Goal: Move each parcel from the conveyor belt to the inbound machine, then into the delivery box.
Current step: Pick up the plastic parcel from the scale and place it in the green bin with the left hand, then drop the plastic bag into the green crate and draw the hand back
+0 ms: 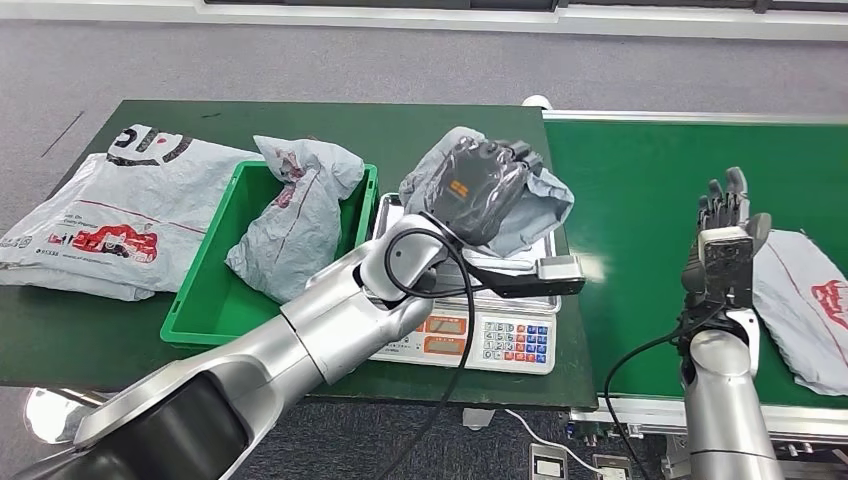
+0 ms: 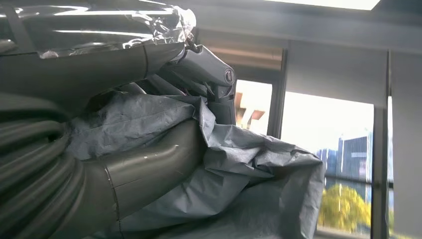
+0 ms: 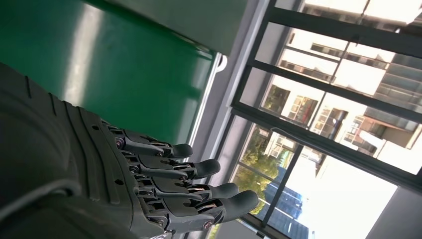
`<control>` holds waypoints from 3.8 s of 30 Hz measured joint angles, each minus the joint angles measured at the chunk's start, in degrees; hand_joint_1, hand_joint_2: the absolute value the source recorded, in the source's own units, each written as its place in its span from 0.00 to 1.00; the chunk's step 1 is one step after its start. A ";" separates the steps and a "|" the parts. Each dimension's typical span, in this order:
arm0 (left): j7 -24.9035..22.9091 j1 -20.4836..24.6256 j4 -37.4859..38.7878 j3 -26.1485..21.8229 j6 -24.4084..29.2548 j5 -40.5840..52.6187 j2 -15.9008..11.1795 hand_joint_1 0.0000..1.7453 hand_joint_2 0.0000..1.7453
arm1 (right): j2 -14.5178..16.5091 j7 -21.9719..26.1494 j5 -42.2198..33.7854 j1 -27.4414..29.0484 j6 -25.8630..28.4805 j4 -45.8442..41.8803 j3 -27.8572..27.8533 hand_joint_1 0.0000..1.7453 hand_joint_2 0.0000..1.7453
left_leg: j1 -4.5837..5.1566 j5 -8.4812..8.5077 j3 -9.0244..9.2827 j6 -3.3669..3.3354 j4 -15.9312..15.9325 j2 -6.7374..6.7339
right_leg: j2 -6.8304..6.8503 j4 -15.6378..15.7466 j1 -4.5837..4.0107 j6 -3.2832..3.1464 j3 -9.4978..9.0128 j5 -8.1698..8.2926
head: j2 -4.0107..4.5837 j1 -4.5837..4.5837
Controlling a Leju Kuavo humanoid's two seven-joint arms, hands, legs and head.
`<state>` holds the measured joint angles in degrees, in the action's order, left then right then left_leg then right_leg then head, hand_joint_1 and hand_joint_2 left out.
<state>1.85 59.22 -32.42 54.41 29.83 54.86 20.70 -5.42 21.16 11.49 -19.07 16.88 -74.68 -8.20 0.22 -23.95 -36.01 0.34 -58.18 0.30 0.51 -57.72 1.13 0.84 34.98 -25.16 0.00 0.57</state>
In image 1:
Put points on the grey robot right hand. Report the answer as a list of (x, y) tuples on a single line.
[(725, 199)]

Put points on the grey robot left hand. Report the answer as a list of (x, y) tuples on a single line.
[(484, 185)]

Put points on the grey parcel bag red logo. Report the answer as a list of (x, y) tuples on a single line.
[(795, 318)]

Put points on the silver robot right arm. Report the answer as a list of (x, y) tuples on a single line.
[(722, 404)]

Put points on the green conveyor belt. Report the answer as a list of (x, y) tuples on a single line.
[(629, 179)]

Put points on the white conveyor roller end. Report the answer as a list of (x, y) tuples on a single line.
[(536, 102)]

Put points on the grey floor socket box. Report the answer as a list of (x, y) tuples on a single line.
[(547, 467), (611, 470)]

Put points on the white scale with steel tray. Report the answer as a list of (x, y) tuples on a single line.
[(517, 338)]

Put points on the green plastic crate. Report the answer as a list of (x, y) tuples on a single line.
[(212, 305)]

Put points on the large flat printed mailer bag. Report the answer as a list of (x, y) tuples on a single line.
[(126, 212)]

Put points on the chrome round table base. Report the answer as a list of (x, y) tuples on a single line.
[(46, 414)]

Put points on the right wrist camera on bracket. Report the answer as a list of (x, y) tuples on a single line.
[(725, 265)]

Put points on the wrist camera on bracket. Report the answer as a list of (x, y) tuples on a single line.
[(550, 275), (725, 265)]

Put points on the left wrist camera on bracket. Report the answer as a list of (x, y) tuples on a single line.
[(550, 275)]

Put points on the grey table leg bracket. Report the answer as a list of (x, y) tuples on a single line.
[(477, 420)]

